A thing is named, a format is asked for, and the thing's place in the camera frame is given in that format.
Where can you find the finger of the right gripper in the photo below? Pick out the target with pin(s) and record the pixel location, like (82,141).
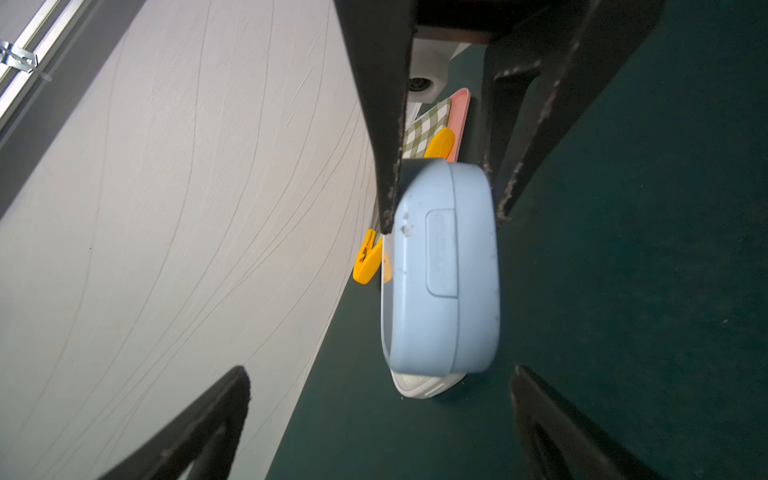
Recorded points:
(542,76)
(378,39)

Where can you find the aluminium crossbar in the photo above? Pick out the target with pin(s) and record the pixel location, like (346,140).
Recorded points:
(43,30)

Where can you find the blue alarm clock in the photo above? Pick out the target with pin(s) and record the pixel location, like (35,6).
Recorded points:
(440,289)

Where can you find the white alarm clock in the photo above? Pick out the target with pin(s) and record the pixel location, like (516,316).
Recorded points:
(424,387)

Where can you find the pink tray checkered cloth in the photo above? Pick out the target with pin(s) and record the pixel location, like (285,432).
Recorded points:
(451,112)

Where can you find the yellow steel tongs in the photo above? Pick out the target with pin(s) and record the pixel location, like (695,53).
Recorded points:
(369,257)

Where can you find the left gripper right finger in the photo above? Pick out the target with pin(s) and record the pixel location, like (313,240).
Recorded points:
(558,440)

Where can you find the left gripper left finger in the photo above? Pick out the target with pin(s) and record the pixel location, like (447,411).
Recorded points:
(201,441)

